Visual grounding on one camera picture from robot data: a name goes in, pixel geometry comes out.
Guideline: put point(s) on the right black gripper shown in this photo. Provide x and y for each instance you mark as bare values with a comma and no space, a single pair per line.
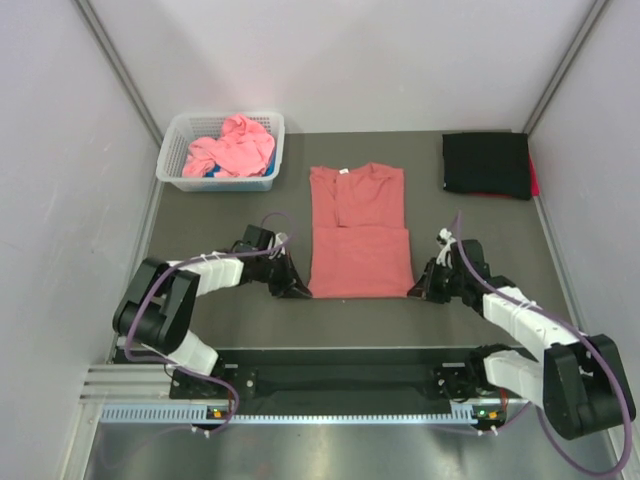
420,290

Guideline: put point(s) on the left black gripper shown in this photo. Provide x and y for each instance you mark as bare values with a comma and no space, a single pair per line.
298,289

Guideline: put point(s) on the salmon pink t shirt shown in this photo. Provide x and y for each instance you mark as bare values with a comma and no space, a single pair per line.
360,243

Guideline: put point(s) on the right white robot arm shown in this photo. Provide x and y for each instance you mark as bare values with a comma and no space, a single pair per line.
577,381

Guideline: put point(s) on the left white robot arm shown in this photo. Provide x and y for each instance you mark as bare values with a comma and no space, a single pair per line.
154,315

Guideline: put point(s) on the folded black t shirt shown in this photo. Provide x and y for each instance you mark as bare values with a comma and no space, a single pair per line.
487,163

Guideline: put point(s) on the pink t shirt in basket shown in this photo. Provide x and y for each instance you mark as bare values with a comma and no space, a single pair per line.
244,149

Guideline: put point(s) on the folded red t shirt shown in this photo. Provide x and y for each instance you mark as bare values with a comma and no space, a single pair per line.
535,190

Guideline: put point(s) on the white plastic basket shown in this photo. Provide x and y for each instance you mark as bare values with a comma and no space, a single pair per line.
187,127

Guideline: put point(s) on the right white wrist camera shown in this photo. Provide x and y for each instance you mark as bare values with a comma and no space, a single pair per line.
445,240

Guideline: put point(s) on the slotted grey cable duct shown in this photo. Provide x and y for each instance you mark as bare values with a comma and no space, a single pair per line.
457,414

